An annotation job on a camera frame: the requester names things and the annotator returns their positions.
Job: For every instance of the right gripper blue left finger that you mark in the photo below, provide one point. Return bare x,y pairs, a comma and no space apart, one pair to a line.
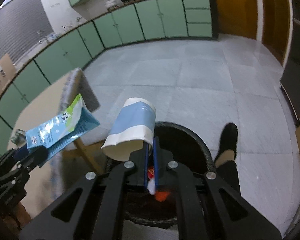
145,167

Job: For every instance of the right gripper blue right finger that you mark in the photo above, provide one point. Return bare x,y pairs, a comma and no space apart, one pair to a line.
155,161

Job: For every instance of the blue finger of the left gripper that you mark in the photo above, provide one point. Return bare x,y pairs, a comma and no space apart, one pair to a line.
34,159
21,153

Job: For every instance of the blue and white paper cup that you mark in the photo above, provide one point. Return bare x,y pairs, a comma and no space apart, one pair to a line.
133,127

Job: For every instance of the green milk carton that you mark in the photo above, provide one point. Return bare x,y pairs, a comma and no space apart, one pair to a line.
19,137

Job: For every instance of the white tissue paper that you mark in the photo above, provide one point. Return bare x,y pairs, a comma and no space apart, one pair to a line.
151,186

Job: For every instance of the black trash bin with bag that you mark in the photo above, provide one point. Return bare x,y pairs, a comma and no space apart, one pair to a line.
183,158

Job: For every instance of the green lower kitchen cabinets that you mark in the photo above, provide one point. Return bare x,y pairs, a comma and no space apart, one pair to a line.
140,21

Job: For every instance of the left hand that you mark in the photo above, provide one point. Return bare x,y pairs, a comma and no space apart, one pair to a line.
12,223

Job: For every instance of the black shoe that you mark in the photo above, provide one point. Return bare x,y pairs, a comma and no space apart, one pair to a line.
227,145

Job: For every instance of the cardboard box with dispenser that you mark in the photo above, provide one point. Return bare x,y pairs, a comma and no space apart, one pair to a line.
7,72

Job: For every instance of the grey window blind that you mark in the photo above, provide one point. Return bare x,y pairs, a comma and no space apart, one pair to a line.
23,23

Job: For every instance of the white cooking pot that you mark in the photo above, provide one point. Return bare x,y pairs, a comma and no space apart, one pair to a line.
110,4

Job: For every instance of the brown wooden door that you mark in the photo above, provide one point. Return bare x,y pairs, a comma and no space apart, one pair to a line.
238,17

